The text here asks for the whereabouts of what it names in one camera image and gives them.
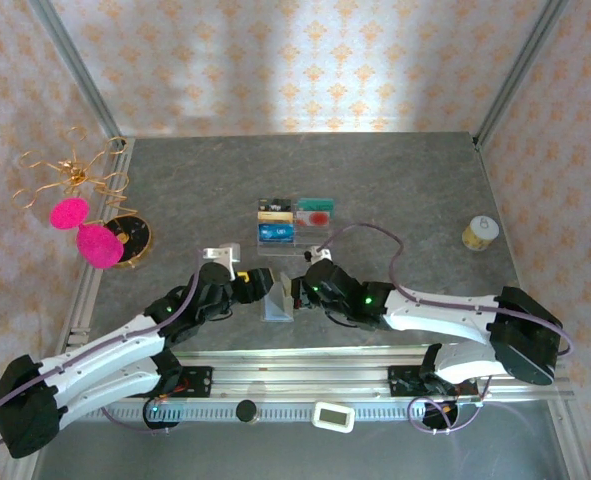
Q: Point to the green card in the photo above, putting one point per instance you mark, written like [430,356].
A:
[315,205]

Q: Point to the black round knob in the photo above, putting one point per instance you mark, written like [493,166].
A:
[246,411]

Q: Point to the blue VIP card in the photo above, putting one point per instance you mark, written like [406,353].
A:
[275,232]

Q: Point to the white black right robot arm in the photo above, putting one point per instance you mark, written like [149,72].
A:
[435,315]

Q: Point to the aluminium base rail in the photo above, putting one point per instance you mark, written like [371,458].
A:
[300,372]

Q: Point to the white card red circles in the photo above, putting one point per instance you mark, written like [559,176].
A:
[315,219]

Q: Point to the gold card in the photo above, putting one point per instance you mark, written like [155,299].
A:
[275,217]

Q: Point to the aluminium frame post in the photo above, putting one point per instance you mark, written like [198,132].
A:
[520,65]
[76,65]

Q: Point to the aluminium side rail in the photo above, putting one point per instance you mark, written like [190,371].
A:
[570,445]
[91,280]

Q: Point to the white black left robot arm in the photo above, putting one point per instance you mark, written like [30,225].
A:
[100,345]

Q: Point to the clear plastic card case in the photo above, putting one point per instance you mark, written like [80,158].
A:
[275,307]

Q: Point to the small pink felt disc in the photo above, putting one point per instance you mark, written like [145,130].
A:
[69,214]

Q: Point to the clear acrylic card holder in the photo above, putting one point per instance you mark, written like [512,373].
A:
[315,245]

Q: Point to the yellow white candle tin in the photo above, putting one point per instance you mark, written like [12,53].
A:
[480,232]

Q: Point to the white digital timer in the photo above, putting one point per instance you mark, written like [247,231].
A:
[333,416]

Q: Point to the pink fuzzy balls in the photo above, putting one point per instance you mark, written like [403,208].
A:
[99,247]

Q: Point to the black VIP card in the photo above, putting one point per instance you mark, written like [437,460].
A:
[275,205]

